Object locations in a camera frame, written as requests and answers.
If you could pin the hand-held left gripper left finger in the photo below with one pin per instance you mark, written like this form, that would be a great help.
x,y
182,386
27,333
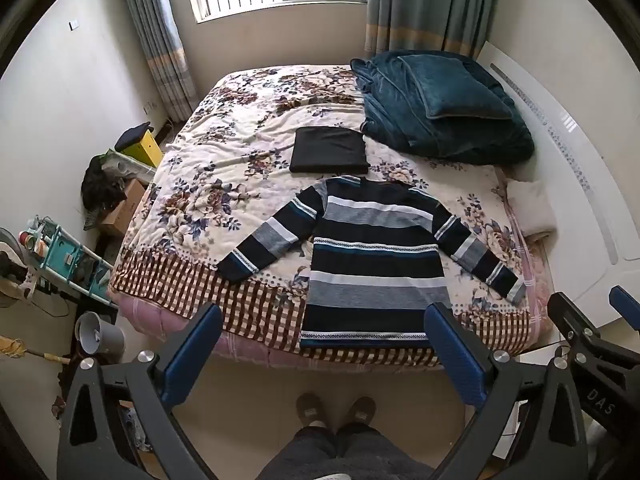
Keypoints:
x,y
192,355

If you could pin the teal plush pillow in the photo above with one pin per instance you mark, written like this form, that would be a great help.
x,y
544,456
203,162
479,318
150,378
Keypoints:
x,y
460,90

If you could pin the wide grey-green curtain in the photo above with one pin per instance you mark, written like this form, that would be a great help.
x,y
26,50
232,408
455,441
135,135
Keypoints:
x,y
430,5

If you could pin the narrow grey-green curtain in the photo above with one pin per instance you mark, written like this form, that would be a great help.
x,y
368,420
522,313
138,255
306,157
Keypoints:
x,y
160,35

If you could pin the cardboard box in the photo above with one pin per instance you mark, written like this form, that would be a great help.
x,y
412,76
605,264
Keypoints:
x,y
122,210

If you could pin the teal storage cart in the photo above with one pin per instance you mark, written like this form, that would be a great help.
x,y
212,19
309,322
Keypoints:
x,y
67,260

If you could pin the black bag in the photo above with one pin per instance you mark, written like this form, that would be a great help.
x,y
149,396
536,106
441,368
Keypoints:
x,y
102,187

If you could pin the striped knit sweater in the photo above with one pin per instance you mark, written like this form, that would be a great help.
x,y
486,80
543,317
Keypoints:
x,y
372,265

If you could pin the teal plush quilt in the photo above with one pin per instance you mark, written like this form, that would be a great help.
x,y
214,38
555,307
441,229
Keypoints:
x,y
450,135

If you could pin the brown slipper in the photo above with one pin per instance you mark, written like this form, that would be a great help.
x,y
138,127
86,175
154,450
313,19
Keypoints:
x,y
360,410
311,410

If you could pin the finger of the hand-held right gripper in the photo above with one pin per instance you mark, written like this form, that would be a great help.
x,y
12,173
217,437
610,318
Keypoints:
x,y
575,320
627,305

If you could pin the wall outlet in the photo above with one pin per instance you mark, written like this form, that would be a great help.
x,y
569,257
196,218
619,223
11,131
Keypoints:
x,y
150,107

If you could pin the person's dark grey pants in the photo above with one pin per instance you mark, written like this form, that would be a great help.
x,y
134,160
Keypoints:
x,y
345,452

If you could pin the floral checked blanket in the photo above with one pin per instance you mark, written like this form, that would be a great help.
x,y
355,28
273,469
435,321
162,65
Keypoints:
x,y
230,160

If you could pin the black folded garment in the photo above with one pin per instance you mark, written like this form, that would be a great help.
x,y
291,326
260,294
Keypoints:
x,y
327,150

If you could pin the white headboard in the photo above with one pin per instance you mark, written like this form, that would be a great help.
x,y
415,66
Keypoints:
x,y
575,160

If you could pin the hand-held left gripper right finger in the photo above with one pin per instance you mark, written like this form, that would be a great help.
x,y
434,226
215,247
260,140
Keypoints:
x,y
452,355

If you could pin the grey bucket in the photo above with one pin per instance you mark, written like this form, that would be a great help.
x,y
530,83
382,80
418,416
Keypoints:
x,y
97,335

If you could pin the yellow box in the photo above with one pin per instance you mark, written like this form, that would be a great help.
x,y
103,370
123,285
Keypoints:
x,y
145,152

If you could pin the dark round cushion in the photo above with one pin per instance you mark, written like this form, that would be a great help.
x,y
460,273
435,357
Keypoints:
x,y
132,135

